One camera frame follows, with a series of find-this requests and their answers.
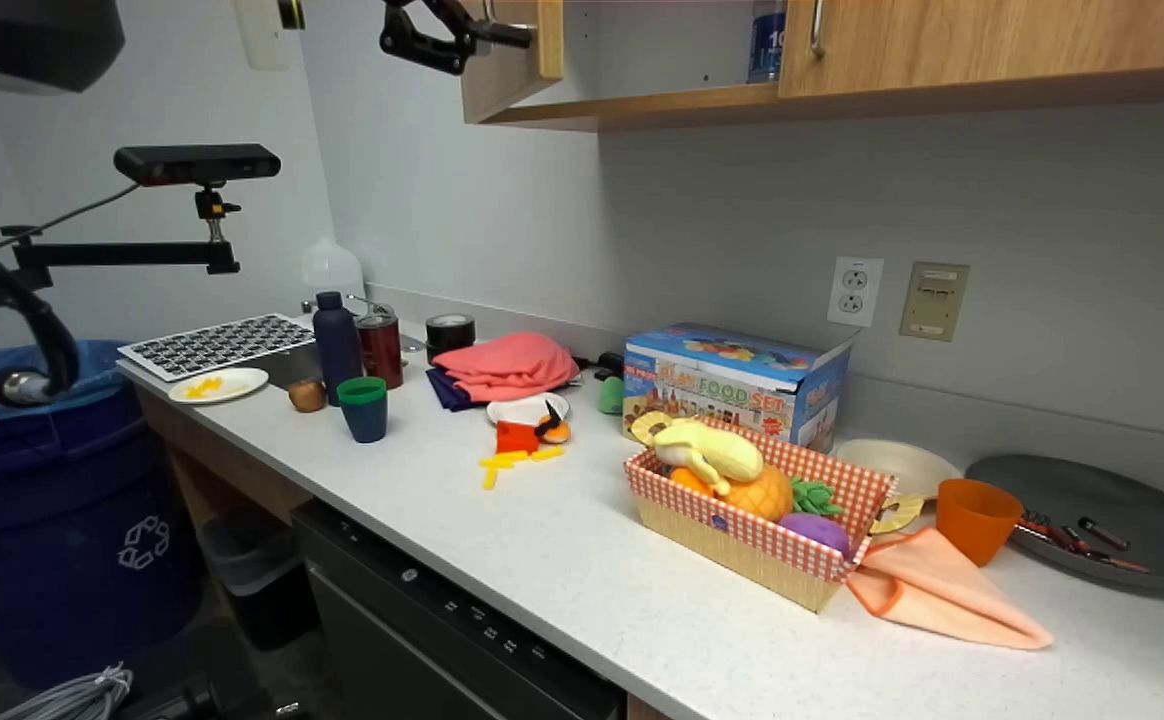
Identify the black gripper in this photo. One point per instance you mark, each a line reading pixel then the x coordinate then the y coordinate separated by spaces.
pixel 452 46

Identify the wooden lower cabinet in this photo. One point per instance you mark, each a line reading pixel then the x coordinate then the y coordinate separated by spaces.
pixel 215 475

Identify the clear plastic jug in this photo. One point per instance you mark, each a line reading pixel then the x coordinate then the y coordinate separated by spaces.
pixel 334 271

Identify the dark blue water bottle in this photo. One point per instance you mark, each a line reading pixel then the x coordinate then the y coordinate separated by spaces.
pixel 338 342

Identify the dark red tumbler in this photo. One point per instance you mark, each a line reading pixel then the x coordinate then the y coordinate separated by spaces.
pixel 380 346

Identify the blue and white bottle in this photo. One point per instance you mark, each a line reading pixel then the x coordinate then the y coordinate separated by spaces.
pixel 766 46

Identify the pink folded cloth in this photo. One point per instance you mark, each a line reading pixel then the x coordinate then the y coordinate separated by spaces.
pixel 504 371

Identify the dark purple cloth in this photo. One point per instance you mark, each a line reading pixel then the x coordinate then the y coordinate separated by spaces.
pixel 450 392

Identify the checkered dish rack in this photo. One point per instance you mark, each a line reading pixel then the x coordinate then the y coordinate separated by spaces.
pixel 219 346

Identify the green and blue cup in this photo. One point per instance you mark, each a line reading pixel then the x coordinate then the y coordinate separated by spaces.
pixel 366 404

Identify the brown round toy food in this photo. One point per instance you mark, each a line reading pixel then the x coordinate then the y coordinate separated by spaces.
pixel 304 398

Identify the green toy food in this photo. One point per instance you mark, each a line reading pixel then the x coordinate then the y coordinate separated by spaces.
pixel 610 398

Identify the red toy fries holder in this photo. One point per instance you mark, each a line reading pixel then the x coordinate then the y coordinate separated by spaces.
pixel 518 437

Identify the white plate with yellow food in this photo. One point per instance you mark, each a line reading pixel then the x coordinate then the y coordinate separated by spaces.
pixel 219 387

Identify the yellow toy fries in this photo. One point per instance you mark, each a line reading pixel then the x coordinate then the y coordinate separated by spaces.
pixel 504 462

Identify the blue toy food box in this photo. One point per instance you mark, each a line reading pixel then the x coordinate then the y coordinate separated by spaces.
pixel 750 382

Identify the yellow plush banana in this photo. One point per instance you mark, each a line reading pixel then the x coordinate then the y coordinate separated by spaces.
pixel 713 455

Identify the small dark waste bin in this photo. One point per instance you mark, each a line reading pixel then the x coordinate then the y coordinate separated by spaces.
pixel 261 574

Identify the orange toy fruit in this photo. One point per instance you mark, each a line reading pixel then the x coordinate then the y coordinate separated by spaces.
pixel 766 497

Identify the red checkered cardboard basket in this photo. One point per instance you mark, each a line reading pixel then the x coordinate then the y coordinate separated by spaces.
pixel 762 550

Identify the green toy vegetable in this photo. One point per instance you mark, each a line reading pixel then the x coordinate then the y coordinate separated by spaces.
pixel 812 497

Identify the black dishwasher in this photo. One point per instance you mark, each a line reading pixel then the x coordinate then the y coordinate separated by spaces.
pixel 409 644

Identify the purple toy eggplant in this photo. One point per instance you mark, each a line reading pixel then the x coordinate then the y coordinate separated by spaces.
pixel 819 528

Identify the blue recycling bin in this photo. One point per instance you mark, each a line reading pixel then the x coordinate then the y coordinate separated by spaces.
pixel 98 553

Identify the beige bowl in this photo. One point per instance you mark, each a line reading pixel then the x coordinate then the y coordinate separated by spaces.
pixel 912 471

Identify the salmon cloth napkin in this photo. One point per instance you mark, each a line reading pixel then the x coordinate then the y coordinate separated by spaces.
pixel 927 580

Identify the orange plastic cup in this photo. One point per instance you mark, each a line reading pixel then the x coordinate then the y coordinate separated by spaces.
pixel 976 517

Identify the grey cloth on floor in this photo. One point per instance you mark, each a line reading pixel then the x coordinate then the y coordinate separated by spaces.
pixel 83 696

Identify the dark grey round tray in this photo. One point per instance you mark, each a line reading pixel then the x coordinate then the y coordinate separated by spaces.
pixel 1085 523

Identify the black camera on boom stand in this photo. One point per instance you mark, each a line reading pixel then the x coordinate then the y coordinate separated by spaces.
pixel 144 164

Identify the white wall outlet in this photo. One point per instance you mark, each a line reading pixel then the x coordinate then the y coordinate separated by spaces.
pixel 853 290

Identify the beige wall plate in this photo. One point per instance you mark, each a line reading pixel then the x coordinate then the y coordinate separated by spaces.
pixel 934 300

